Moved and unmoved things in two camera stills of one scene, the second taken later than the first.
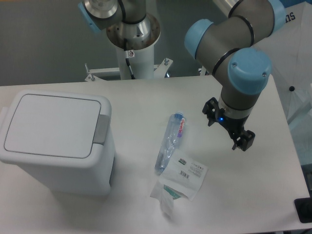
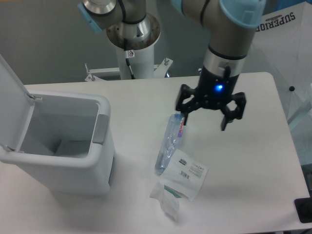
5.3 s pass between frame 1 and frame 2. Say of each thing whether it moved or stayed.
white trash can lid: moved
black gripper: moved
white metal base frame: stayed
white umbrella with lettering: stayed
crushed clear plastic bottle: stayed
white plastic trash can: stayed
